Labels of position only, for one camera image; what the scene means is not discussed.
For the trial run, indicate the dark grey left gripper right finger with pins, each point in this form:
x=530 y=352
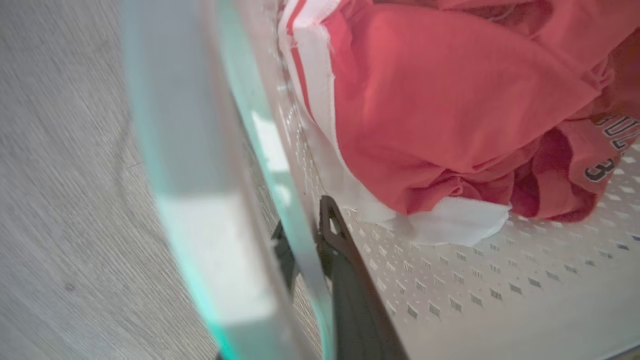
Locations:
x=357 y=310

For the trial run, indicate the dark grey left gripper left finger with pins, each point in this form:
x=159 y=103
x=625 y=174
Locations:
x=286 y=257

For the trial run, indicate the white perforated laundry basket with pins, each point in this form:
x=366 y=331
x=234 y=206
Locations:
x=500 y=300

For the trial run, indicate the red jersey with white stripes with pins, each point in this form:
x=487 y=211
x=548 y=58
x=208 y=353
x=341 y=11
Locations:
x=450 y=110

